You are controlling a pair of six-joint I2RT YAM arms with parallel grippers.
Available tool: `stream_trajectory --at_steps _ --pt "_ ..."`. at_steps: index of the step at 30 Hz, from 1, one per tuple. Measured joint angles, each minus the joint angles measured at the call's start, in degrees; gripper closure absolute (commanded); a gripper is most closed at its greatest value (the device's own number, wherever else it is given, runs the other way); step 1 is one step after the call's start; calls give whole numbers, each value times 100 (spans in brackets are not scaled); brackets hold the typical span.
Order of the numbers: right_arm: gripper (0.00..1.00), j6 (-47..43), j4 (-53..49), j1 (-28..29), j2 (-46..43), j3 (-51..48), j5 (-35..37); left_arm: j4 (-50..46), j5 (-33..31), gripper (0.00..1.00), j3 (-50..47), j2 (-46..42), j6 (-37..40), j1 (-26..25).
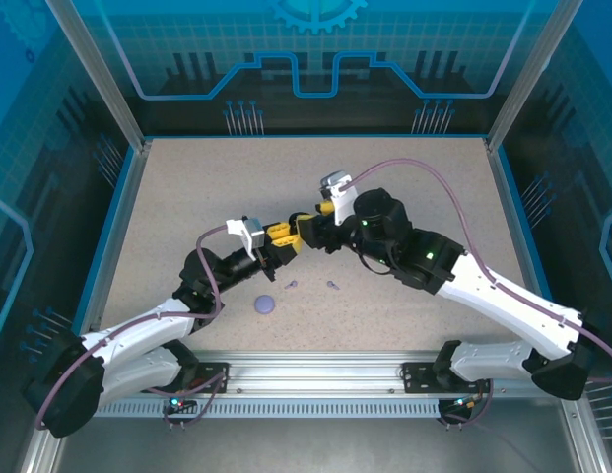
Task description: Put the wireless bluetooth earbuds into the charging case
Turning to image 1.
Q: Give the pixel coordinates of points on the purple earbud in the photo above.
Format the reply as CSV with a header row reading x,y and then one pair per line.
x,y
292,284
331,285

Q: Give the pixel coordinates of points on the purple earbud charging case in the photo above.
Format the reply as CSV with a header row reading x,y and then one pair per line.
x,y
264,304

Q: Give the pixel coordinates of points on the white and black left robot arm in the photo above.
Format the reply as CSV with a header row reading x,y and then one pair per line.
x,y
138,325

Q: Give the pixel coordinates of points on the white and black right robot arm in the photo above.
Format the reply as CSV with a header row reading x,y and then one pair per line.
x,y
507,300

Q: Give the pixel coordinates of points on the blue table edge strip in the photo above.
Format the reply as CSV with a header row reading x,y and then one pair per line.
x,y
529,236
102,246

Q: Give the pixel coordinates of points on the small circuit board with LEDs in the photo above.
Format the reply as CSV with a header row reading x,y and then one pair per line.
x,y
463,402
177,404

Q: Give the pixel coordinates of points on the aluminium side rail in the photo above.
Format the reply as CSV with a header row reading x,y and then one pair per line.
x,y
516,236
113,246

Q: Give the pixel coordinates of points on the aluminium mounting rail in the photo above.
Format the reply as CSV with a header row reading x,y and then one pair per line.
x,y
315,372

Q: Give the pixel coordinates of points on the aluminium frame post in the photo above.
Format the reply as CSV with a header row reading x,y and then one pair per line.
x,y
522,74
103,74

